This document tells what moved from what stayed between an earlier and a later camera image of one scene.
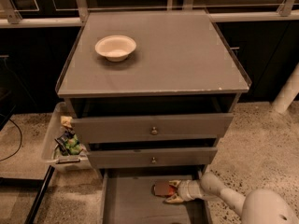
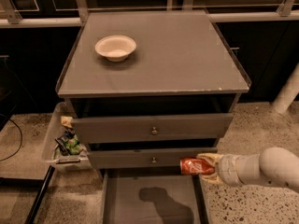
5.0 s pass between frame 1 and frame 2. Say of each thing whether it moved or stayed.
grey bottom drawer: stayed
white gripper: moved
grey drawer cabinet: stayed
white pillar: stayed
